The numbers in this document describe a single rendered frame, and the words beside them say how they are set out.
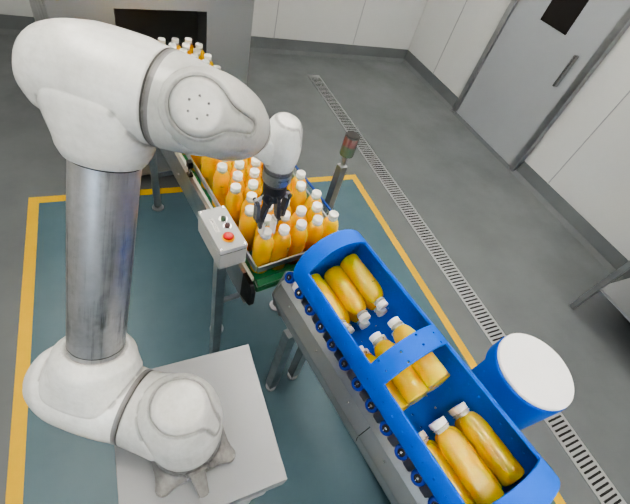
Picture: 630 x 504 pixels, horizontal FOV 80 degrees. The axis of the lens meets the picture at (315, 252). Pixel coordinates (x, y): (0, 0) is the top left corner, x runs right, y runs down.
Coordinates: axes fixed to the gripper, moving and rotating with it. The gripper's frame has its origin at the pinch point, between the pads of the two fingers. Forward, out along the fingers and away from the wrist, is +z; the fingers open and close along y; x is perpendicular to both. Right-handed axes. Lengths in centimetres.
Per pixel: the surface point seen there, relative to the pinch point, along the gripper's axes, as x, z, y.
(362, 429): -68, 28, 4
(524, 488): -98, -8, 14
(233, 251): -1.7, 6.5, -12.8
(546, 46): 131, 4, 377
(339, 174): 25, 8, 50
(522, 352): -76, 11, 65
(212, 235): 5.9, 4.7, -17.2
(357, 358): -53, 3, 3
